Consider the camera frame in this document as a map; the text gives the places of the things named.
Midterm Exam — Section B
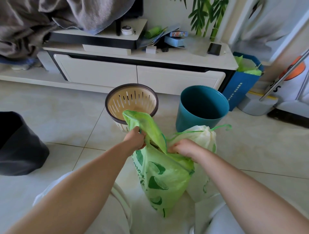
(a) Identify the person's left forearm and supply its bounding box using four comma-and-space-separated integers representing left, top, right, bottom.
5, 142, 136, 234

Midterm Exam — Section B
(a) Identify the translucent plastic sheet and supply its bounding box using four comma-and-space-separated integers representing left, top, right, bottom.
184, 37, 212, 56

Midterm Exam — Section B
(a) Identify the white cabinet drawer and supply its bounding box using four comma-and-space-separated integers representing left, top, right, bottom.
136, 65, 226, 96
53, 54, 138, 88

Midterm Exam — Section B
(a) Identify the teal plastic waste bin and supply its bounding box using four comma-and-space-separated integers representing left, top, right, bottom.
175, 85, 230, 132

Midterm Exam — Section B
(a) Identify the white cartoon laundry basket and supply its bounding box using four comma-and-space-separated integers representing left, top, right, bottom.
269, 55, 309, 103

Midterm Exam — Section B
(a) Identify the grey blanket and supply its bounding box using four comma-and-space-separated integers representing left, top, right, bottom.
0, 0, 136, 61

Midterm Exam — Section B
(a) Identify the person's left hand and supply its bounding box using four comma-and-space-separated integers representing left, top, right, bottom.
123, 126, 148, 155

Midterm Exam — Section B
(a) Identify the green tissue paper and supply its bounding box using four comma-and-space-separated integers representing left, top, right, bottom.
234, 55, 262, 77

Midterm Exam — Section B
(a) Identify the person's right hand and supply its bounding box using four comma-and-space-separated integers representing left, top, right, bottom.
168, 139, 208, 164

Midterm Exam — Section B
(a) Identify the beige slotted waste basket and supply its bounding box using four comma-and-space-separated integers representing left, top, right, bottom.
105, 83, 159, 133

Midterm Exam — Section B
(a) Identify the light blue box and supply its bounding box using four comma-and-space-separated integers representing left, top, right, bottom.
164, 36, 186, 48

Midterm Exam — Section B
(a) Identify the blue booklet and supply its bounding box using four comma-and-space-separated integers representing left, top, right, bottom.
139, 23, 181, 49

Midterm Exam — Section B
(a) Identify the white TV cabinet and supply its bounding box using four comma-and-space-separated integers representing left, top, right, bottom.
0, 18, 239, 96

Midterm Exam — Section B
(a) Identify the person's right forearm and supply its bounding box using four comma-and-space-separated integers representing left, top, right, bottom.
197, 150, 309, 234

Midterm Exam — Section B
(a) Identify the black phone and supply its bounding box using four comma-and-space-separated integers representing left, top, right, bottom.
207, 42, 222, 56

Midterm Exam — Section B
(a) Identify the white swan print door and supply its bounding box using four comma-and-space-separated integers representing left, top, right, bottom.
228, 0, 309, 64

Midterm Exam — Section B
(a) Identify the green bamboo wall decal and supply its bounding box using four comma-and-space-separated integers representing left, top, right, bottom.
173, 0, 230, 41

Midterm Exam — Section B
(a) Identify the white black-edged riser shelf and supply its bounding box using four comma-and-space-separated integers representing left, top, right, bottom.
48, 18, 148, 50

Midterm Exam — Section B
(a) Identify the dark grey fabric stool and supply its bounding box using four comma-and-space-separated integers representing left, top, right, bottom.
0, 111, 50, 176

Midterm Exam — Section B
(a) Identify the green bag roll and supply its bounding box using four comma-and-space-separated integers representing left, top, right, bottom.
144, 26, 162, 40

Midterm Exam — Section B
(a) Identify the blue paper bag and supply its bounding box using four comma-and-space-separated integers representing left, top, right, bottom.
222, 52, 264, 112

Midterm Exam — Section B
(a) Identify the white trash bag green print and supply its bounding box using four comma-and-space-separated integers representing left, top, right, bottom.
166, 124, 232, 203

